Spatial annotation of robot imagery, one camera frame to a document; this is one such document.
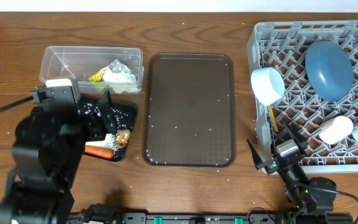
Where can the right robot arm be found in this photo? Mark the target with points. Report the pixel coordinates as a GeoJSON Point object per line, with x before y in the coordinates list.
{"type": "Point", "coordinates": [313, 197]}

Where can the brown food scrap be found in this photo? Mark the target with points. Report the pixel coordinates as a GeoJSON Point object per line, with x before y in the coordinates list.
{"type": "Point", "coordinates": [122, 138]}

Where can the wooden chopstick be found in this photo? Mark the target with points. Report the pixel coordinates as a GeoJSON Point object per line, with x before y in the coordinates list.
{"type": "Point", "coordinates": [274, 123]}

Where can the pile of white rice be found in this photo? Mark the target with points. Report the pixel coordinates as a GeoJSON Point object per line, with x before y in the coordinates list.
{"type": "Point", "coordinates": [107, 143]}

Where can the light blue rice bowl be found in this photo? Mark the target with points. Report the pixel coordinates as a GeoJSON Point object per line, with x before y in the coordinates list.
{"type": "Point", "coordinates": [267, 85]}

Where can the grey dishwasher rack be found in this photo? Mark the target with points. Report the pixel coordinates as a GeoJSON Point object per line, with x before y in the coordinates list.
{"type": "Point", "coordinates": [283, 46]}

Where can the black plastic tray bin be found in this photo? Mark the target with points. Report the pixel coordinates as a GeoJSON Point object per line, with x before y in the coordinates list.
{"type": "Point", "coordinates": [125, 116]}

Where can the clear plastic bin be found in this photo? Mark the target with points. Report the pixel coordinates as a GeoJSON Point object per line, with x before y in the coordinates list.
{"type": "Point", "coordinates": [82, 62]}

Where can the white napkin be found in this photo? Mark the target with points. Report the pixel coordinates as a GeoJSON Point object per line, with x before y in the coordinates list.
{"type": "Point", "coordinates": [121, 82]}

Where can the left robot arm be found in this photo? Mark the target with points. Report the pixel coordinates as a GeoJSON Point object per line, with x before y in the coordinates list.
{"type": "Point", "coordinates": [47, 151]}

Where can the orange carrot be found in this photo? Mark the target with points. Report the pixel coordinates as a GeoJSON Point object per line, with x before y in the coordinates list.
{"type": "Point", "coordinates": [99, 152]}

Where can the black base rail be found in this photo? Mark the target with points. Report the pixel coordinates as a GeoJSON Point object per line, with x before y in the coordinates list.
{"type": "Point", "coordinates": [99, 213]}

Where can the foil snack wrapper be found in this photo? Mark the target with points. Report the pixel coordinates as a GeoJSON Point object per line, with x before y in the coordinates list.
{"type": "Point", "coordinates": [114, 67]}

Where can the dark blue plate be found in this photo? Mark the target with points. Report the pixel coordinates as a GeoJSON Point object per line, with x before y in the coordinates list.
{"type": "Point", "coordinates": [329, 70]}

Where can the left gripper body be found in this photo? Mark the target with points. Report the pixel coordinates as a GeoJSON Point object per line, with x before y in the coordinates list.
{"type": "Point", "coordinates": [94, 127]}

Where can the small pink cup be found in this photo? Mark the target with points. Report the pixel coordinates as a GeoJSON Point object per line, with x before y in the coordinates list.
{"type": "Point", "coordinates": [336, 129]}

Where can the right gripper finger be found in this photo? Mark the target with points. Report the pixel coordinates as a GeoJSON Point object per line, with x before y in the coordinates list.
{"type": "Point", "coordinates": [258, 162]}
{"type": "Point", "coordinates": [299, 139]}

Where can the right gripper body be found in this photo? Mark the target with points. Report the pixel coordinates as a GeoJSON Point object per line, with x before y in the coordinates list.
{"type": "Point", "coordinates": [271, 166]}

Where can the dark brown serving tray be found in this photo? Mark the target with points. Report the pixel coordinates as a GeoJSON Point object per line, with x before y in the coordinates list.
{"type": "Point", "coordinates": [190, 116]}

